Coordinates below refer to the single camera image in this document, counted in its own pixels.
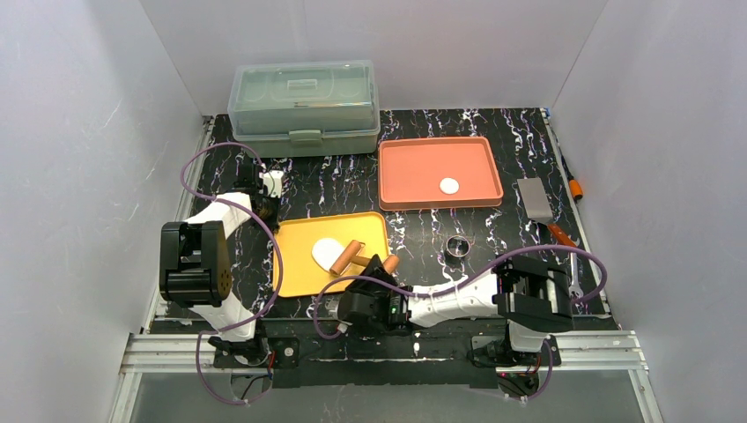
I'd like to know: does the wooden dough roller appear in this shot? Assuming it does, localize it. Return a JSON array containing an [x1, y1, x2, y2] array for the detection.
[[329, 240, 400, 276]]

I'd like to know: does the white dough ball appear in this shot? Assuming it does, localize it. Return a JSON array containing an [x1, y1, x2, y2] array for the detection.
[[312, 238, 344, 272]]

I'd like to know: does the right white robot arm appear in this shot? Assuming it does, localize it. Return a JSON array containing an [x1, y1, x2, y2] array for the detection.
[[334, 256, 573, 353]]

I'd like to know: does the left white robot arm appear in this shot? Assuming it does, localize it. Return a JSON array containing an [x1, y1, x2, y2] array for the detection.
[[159, 165, 285, 343]]

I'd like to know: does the yellow plastic tray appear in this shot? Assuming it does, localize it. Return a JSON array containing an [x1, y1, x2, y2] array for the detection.
[[272, 211, 390, 298]]

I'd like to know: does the orange-red plastic tray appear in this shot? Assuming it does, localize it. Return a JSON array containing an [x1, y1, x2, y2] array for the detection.
[[378, 137, 504, 212]]

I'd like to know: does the green plastic storage box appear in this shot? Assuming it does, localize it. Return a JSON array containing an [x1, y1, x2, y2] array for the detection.
[[227, 60, 381, 158]]

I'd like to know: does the flat round white wrapper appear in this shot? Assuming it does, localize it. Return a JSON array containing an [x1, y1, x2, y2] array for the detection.
[[439, 177, 460, 196]]

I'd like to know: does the orange black screwdriver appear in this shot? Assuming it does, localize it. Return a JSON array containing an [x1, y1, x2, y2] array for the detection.
[[556, 141, 584, 203]]

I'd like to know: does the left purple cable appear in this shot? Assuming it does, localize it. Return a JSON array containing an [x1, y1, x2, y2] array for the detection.
[[179, 141, 284, 407]]

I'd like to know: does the metal scraper orange handle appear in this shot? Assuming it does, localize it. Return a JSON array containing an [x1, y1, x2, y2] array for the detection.
[[517, 178, 577, 247]]

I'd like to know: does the aluminium front frame rail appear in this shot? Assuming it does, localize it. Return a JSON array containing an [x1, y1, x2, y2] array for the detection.
[[109, 329, 662, 422]]

